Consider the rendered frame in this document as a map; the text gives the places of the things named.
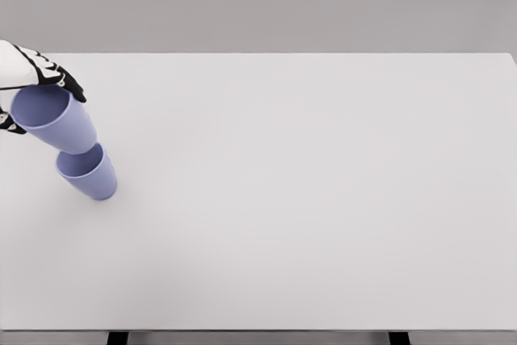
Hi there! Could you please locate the lavender blue plastic cup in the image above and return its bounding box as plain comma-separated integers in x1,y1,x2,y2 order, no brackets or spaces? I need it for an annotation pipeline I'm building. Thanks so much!
55,142,119,202
9,84,99,156

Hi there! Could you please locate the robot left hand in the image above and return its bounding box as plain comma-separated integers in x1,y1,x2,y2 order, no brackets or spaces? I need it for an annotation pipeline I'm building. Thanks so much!
0,40,87,136

